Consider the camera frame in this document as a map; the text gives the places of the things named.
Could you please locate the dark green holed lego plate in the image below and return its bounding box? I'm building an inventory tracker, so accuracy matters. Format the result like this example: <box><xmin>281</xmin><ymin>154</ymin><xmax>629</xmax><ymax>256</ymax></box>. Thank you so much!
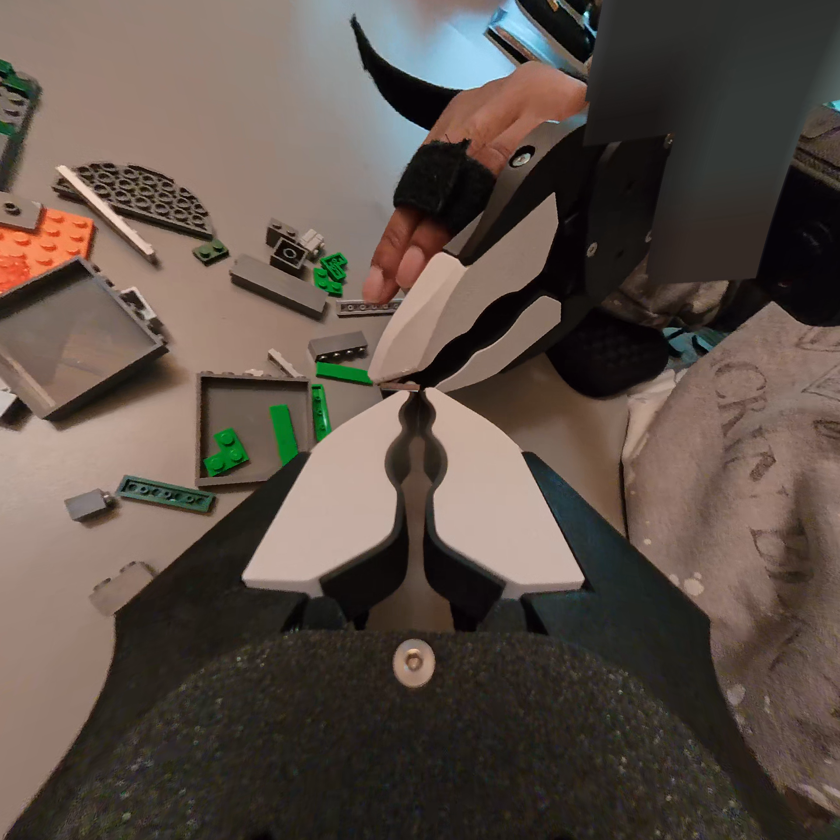
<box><xmin>116</xmin><ymin>476</ymin><xmax>217</xmax><ymax>514</ymax></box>

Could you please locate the dark grey lego window frame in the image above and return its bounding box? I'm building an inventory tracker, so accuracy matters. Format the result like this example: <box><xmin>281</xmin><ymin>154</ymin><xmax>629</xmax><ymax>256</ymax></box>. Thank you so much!
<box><xmin>0</xmin><ymin>258</ymin><xmax>169</xmax><ymax>421</ymax></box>

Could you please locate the person's bleached grey clothing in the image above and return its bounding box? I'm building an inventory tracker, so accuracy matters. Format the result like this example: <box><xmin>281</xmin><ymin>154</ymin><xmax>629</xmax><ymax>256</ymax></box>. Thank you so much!
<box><xmin>621</xmin><ymin>300</ymin><xmax>840</xmax><ymax>840</ymax></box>

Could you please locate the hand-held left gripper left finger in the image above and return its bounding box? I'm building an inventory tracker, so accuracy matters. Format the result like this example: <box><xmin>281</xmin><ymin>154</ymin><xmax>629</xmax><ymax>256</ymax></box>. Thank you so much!
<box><xmin>243</xmin><ymin>390</ymin><xmax>410</xmax><ymax>594</ymax></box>

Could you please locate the small dark grey lego frame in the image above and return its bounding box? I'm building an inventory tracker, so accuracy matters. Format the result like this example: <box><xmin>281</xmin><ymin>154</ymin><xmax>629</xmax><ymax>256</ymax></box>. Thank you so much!
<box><xmin>197</xmin><ymin>372</ymin><xmax>332</xmax><ymax>490</ymax></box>

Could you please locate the dark grey long lego brick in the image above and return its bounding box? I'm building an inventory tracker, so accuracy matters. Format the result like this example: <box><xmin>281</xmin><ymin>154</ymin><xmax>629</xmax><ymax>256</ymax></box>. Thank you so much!
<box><xmin>230</xmin><ymin>254</ymin><xmax>328</xmax><ymax>319</ymax></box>

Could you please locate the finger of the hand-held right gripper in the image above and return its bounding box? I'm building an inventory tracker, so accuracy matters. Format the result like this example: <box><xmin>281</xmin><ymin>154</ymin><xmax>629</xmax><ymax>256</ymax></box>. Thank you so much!
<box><xmin>431</xmin><ymin>292</ymin><xmax>568</xmax><ymax>392</ymax></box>
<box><xmin>369</xmin><ymin>195</ymin><xmax>560</xmax><ymax>384</ymax></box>

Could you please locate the orange lego plate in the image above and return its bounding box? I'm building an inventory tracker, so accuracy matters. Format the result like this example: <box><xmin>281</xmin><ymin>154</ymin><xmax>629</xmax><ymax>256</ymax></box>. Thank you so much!
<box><xmin>0</xmin><ymin>208</ymin><xmax>97</xmax><ymax>296</ymax></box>

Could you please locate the green lego corner piece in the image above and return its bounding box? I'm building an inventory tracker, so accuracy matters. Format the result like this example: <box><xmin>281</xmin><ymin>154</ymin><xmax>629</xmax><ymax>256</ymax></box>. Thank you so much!
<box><xmin>203</xmin><ymin>428</ymin><xmax>250</xmax><ymax>477</ymax></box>

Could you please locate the thin light grey lego plate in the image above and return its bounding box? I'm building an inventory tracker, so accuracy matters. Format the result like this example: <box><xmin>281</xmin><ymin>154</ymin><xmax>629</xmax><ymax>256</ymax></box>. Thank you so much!
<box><xmin>56</xmin><ymin>164</ymin><xmax>156</xmax><ymax>261</ymax></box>

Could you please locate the person's right hand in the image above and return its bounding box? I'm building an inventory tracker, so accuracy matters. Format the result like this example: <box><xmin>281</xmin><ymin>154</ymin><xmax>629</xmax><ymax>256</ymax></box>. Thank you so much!
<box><xmin>364</xmin><ymin>63</ymin><xmax>589</xmax><ymax>305</ymax></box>

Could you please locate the dark grey half-round lego plate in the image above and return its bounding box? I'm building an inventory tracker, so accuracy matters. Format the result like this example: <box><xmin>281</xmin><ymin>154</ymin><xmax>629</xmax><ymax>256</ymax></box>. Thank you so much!
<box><xmin>59</xmin><ymin>162</ymin><xmax>217</xmax><ymax>240</ymax></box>

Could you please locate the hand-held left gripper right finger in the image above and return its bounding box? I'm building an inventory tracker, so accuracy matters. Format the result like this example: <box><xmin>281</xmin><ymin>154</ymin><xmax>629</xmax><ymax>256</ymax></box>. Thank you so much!
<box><xmin>423</xmin><ymin>390</ymin><xmax>586</xmax><ymax>598</ymax></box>

